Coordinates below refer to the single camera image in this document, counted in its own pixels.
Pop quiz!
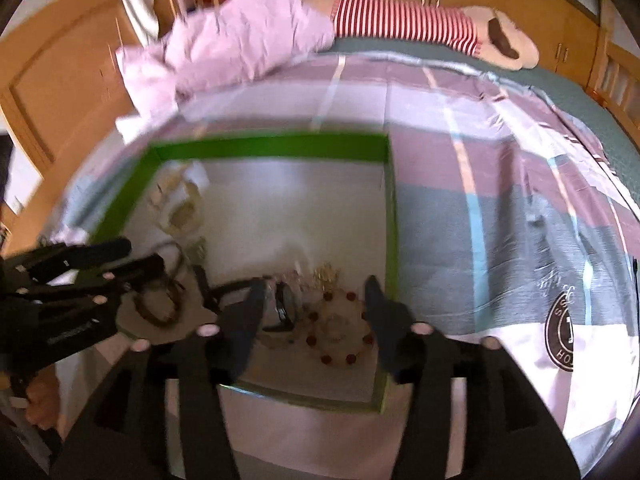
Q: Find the silver bangle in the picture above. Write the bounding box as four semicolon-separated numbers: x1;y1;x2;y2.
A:
154;241;187;282

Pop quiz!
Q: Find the white wristwatch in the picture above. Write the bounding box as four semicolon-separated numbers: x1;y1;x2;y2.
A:
146;169;207;237

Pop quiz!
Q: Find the small gold brooch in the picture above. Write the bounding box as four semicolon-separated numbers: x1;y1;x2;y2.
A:
312;261;345;292

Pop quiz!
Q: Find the person's left hand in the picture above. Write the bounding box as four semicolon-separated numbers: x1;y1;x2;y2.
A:
22;370;64;431

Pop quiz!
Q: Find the plush toy with striped shirt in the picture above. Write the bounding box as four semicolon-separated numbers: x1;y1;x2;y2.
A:
305;0;541;72

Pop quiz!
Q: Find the wooden door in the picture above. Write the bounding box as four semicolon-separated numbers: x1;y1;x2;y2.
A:
0;0;168;188

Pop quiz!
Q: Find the red and pale bead bracelet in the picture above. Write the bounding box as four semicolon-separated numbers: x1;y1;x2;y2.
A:
304;289;377;367

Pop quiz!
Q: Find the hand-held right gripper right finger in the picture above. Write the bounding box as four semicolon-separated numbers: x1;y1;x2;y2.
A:
364;275;583;480

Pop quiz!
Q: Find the pale pink bead bracelet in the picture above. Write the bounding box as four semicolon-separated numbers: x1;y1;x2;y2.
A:
257;329;303;353

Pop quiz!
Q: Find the green cardboard box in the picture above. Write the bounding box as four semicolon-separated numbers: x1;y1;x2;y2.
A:
90;131;402;416

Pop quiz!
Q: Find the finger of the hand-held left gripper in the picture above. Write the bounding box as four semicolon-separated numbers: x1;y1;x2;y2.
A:
29;254;167;312
0;238;133;287

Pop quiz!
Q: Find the teal mattress cover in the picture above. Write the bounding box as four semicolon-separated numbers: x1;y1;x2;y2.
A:
327;35;640;201

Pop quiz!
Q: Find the pink quilt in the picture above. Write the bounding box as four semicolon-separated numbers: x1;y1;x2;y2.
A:
116;0;337;127

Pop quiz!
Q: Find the dark green bead bracelet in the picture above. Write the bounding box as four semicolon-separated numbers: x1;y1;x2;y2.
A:
131;280;187;330

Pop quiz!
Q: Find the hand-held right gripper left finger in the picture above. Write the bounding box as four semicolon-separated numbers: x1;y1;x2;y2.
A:
50;278;268;480

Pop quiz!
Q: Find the black wristwatch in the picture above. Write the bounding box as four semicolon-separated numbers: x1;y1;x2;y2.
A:
192;265;307;335

